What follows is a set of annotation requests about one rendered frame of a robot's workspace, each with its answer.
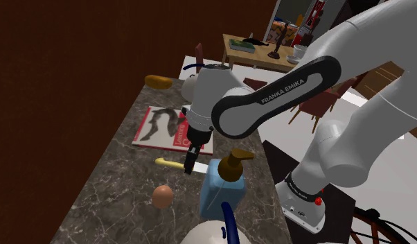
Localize dark robot stand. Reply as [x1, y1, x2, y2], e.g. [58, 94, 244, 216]
[261, 139, 357, 244]

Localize brown bread loaf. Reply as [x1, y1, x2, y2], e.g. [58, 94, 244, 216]
[144, 74, 174, 91]

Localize red chair wooden legs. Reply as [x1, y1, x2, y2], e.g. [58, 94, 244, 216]
[288, 78, 359, 134]

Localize wooden side table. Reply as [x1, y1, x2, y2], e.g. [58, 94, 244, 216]
[222, 22, 310, 73]

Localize brown egg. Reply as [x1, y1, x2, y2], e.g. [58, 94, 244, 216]
[151, 184, 175, 209]

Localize white kettle blue handle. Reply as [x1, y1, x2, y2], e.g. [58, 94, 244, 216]
[179, 201, 254, 244]
[180, 62, 206, 103]

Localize dark red chair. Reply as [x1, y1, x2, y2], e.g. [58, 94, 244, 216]
[194, 42, 205, 65]

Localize dark curved frame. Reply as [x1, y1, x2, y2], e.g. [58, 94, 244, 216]
[349, 206, 417, 244]

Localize red and white book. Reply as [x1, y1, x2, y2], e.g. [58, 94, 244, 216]
[131, 105, 215, 156]

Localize blue soap dispenser brown pump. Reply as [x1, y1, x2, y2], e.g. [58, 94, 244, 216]
[198, 148, 256, 221]

